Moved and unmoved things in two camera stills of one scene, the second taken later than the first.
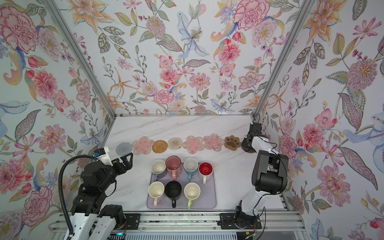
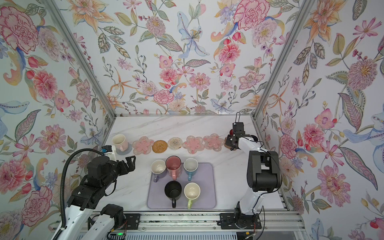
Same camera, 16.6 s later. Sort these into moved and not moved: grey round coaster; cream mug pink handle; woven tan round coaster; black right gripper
Moved: cream mug pink handle; black right gripper
Not moved: grey round coaster; woven tan round coaster
